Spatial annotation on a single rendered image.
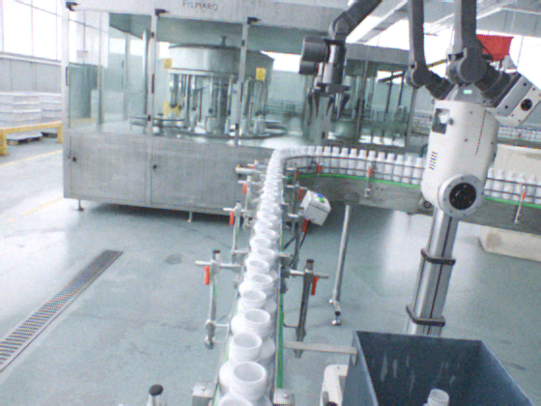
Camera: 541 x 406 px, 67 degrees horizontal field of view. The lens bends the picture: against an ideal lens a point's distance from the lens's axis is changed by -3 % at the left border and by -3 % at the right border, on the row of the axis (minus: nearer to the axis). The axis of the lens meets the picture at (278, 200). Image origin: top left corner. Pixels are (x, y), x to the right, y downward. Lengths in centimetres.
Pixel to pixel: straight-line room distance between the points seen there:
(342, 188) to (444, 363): 179
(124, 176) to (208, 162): 93
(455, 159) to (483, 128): 13
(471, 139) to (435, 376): 77
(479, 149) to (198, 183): 346
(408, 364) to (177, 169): 379
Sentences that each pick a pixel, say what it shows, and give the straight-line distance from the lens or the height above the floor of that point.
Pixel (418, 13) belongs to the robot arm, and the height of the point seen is 182.
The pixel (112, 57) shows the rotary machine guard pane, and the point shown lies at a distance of 474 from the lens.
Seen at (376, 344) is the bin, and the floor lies 92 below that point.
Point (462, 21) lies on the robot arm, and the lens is 135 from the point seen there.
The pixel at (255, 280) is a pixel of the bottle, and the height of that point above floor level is 115.
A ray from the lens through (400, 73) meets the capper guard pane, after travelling 651.
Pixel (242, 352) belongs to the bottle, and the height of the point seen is 116.
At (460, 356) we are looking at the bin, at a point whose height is 90.
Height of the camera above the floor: 145
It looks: 14 degrees down
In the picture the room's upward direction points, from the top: 6 degrees clockwise
